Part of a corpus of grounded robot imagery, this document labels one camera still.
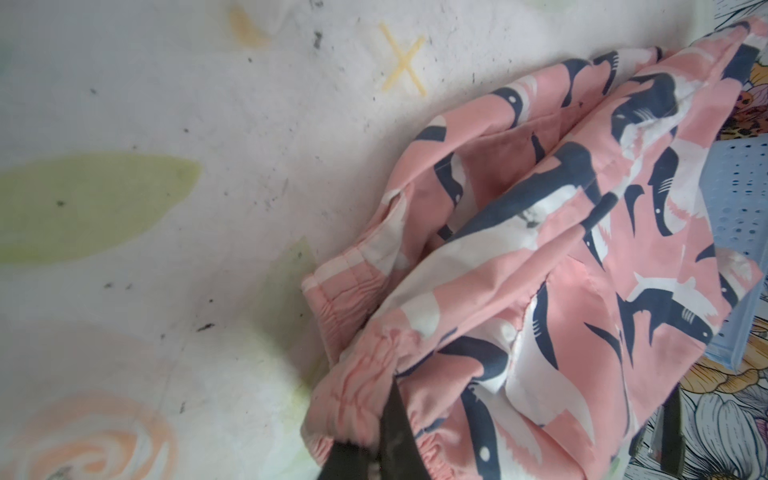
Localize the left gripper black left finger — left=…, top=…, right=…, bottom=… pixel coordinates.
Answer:
left=317, top=441, right=378, bottom=480

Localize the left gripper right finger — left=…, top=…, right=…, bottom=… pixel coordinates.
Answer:
left=379, top=381, right=431, bottom=480

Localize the blue plastic laundry basket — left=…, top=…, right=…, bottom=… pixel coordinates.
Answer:
left=700, top=134, right=767, bottom=369

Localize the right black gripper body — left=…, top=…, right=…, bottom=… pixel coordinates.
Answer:
left=629, top=385, right=686, bottom=477

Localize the pink patterned garment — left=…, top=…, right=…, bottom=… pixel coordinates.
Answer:
left=301, top=10, right=767, bottom=479

